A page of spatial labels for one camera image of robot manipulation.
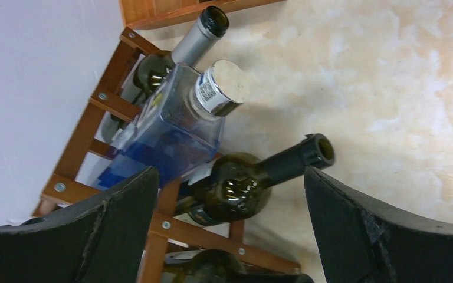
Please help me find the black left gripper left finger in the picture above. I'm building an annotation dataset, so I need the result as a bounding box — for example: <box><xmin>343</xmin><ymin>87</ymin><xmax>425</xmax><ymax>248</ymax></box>
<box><xmin>0</xmin><ymin>167</ymin><xmax>159</xmax><ymax>282</ymax></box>

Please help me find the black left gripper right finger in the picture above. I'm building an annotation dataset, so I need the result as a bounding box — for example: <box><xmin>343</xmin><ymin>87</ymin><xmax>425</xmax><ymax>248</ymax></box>
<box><xmin>304</xmin><ymin>167</ymin><xmax>453</xmax><ymax>282</ymax></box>

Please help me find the green bottle white label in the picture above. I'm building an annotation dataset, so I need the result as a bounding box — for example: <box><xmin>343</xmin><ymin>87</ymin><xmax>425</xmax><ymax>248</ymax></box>
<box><xmin>160</xmin><ymin>249</ymin><xmax>315</xmax><ymax>283</ymax></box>

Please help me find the blue square glass bottle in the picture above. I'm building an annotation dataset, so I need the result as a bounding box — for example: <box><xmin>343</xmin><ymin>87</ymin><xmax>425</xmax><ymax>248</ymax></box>
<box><xmin>91</xmin><ymin>60</ymin><xmax>250</xmax><ymax>190</ymax></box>

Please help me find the green bottle black neck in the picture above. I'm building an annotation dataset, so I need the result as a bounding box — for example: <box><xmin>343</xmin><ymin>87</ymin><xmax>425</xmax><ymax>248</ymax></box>
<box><xmin>173</xmin><ymin>133</ymin><xmax>335</xmax><ymax>228</ymax></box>

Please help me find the brown wooden wine rack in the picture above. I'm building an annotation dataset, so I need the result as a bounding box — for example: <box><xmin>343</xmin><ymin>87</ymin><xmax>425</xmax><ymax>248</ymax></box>
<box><xmin>34</xmin><ymin>28</ymin><xmax>300</xmax><ymax>282</ymax></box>

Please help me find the green bottle upper rack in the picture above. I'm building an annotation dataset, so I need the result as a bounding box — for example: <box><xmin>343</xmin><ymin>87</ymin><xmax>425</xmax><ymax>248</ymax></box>
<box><xmin>100</xmin><ymin>5</ymin><xmax>231</xmax><ymax>142</ymax></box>

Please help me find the wooden compartment tray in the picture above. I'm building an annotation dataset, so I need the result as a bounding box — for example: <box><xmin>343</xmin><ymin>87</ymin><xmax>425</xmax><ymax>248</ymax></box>
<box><xmin>119</xmin><ymin>0</ymin><xmax>279</xmax><ymax>30</ymax></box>

